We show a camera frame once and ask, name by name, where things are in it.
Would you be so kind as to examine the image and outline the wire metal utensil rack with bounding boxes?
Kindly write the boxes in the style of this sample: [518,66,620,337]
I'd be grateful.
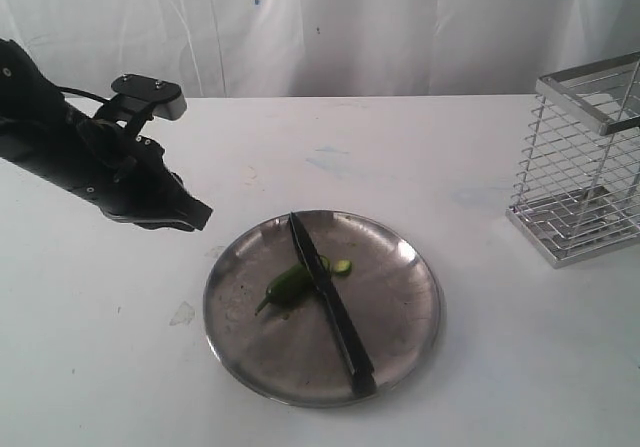
[506,52,639,268]

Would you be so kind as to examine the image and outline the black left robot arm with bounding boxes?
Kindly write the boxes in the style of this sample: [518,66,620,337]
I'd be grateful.
[1,40,212,232]

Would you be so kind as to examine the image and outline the round steel plate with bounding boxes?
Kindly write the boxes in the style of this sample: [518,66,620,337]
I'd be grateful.
[203,210,442,408]

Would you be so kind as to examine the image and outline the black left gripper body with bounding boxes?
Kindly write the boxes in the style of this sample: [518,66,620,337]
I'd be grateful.
[64,105,171,219]

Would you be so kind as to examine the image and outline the black handled knife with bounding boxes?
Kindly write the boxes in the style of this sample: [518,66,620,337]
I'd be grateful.
[288,212,377,397]

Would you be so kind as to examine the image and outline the green chili pepper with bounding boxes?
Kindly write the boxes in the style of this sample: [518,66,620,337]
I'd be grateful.
[255,264,313,315]

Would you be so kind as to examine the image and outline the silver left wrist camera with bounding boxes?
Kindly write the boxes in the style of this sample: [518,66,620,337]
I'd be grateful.
[111,74,187,121]

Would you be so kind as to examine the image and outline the white backdrop curtain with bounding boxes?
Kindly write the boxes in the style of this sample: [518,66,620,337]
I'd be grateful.
[1,0,639,97]

